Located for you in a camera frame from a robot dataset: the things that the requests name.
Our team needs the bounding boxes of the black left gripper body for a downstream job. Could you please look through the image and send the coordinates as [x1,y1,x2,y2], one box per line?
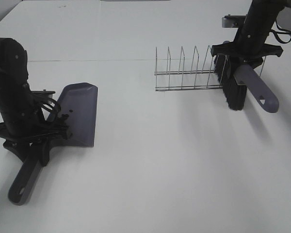
[0,122,72,166]

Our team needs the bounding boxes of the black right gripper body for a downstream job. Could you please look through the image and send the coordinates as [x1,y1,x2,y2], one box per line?
[210,43,283,68]

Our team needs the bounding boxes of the purple plastic dustpan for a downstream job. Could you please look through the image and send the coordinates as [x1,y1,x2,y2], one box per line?
[8,83,98,205]

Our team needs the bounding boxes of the pile of coffee beans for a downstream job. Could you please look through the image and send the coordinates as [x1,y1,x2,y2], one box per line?
[58,109,73,121]

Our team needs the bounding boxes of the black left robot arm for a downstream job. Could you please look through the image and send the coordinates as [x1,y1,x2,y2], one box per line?
[0,38,71,166]

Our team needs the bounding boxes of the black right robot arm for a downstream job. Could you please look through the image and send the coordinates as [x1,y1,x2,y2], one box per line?
[210,0,291,73]

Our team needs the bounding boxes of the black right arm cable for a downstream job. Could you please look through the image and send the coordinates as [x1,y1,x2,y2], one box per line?
[269,18,291,44]

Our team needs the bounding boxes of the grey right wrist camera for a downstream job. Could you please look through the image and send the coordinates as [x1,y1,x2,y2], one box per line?
[222,15,246,28]

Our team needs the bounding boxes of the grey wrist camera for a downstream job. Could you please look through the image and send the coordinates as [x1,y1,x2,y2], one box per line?
[222,15,246,28]
[32,89,56,99]

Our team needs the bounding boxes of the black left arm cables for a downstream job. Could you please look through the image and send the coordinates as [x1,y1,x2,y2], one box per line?
[31,97,70,129]

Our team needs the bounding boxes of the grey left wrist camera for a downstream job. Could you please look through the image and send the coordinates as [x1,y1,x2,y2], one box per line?
[32,89,56,99]

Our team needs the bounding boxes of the chrome wire dish rack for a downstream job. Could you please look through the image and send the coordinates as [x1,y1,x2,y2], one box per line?
[154,46,264,92]

